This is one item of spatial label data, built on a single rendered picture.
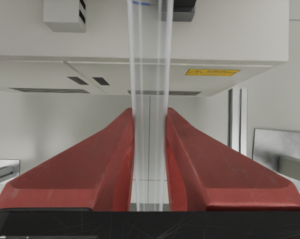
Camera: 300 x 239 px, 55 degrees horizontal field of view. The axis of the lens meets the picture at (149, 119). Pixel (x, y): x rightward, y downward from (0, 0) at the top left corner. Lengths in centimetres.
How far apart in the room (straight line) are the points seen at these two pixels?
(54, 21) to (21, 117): 76
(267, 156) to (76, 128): 70
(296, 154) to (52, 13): 97
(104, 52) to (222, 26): 19
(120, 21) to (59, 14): 9
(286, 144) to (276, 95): 18
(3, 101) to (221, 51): 90
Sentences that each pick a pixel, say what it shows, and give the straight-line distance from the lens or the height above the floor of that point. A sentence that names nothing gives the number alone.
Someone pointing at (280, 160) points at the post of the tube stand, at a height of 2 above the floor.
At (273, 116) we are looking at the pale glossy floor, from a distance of 115.
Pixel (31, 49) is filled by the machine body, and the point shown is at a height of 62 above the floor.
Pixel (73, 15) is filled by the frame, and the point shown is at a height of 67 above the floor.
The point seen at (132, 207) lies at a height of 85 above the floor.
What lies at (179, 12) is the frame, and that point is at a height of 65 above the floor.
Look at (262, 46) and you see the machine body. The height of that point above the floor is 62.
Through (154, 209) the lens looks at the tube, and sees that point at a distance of 16.
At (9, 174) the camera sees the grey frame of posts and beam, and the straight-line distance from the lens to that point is 115.
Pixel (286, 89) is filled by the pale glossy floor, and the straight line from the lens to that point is 118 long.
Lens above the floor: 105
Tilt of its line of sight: 89 degrees down
